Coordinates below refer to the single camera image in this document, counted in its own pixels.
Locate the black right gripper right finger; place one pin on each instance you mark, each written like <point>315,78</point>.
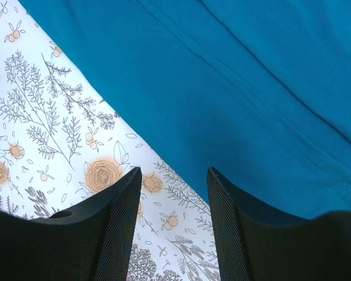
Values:
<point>255,241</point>

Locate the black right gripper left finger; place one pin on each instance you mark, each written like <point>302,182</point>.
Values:
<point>91,240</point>

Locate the blue t shirt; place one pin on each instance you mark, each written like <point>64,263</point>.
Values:
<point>260,90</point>

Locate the floral patterned table mat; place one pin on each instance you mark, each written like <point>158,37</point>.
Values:
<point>61,143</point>

